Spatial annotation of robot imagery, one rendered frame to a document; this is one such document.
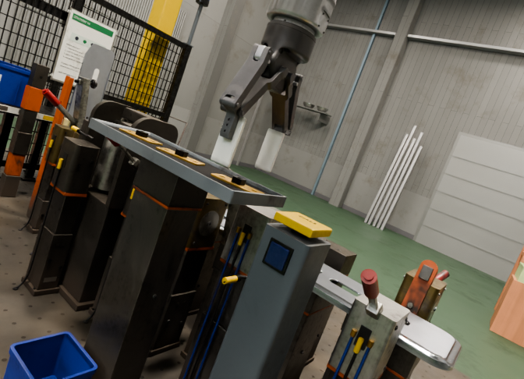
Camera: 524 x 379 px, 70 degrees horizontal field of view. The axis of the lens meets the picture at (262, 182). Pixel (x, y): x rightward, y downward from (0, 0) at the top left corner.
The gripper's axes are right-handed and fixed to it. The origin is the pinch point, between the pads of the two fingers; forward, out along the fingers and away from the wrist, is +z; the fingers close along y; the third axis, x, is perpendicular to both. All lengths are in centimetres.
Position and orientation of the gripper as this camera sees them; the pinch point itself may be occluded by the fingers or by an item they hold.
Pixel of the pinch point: (246, 160)
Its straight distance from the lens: 57.3
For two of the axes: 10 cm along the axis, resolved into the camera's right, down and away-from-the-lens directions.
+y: 4.3, 0.3, 9.0
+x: -8.4, -3.7, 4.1
